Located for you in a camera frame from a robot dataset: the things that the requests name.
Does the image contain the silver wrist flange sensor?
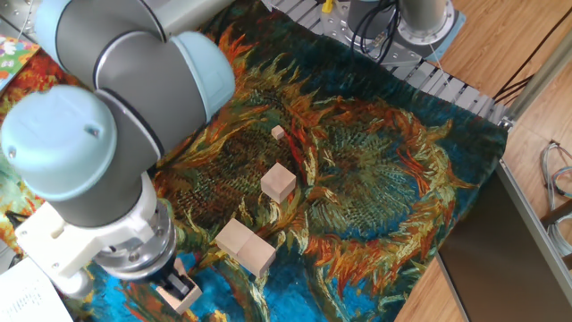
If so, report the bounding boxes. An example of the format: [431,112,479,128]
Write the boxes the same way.
[91,203,178,282]

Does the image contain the grey cable bundle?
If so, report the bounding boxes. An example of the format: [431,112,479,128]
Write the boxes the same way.
[538,140,572,258]

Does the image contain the colourful floral card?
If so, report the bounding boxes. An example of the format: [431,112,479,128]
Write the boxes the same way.
[0,35,41,93]

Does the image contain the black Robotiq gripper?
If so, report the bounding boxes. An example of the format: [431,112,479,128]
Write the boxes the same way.
[142,258,193,301]

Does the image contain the large wooden block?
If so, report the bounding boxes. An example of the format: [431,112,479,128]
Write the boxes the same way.
[155,279,204,316]

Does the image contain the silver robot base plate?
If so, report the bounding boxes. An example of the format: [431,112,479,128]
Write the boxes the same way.
[319,0,448,68]

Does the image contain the black floor cables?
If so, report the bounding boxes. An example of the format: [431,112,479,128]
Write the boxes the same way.
[493,8,572,105]

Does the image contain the white paper sheet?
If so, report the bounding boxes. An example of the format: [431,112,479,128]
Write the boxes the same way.
[0,257,75,322]

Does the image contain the sunflower painting tablecloth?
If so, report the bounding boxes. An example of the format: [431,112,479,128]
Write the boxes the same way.
[0,0,509,322]

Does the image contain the dark flat panel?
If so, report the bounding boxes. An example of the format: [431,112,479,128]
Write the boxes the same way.
[435,168,572,322]

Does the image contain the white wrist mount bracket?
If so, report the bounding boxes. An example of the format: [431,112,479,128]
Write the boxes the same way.
[13,172,157,299]

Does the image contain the aluminium frame bar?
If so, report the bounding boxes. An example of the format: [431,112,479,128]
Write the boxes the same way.
[504,39,572,131]
[494,158,572,309]

